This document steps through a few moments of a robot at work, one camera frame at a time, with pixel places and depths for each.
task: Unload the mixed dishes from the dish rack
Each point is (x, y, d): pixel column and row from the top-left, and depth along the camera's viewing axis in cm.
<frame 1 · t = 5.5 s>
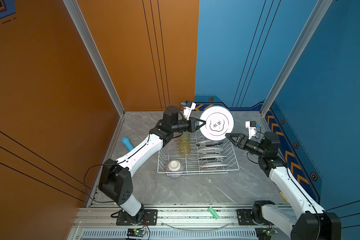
left hand: (206, 122, 73), fingers closed
right hand: (227, 137, 75), fingers open
white plate: (219, 121, 74), point 33 cm above the table
blue cylinder handle tool: (126, 142, 99), point 5 cm above the table

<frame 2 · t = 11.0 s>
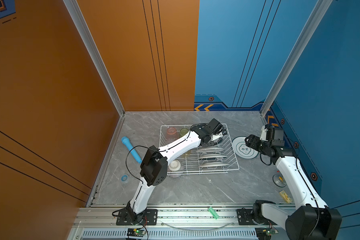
left hand: (206, 134, 89), fingers closed
right hand: (250, 141, 82), fingers open
white plate: (241, 150, 99), on the table
the other named things where they were.

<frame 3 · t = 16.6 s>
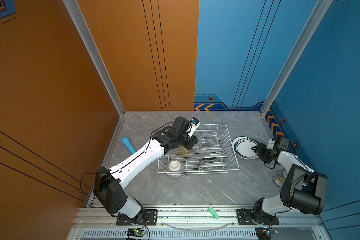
left hand: (195, 137, 78), fingers open
right hand: (254, 150, 92), fingers open
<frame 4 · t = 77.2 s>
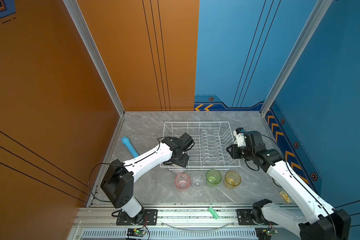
left hand: (180, 160, 84), fingers open
right hand: (228, 148, 79), fingers open
pink transparent cup: (182, 181, 85), point 2 cm above the table
green transparent cup: (213, 177, 87), point 2 cm above the table
yellow transparent cup: (232, 179, 86), point 2 cm above the table
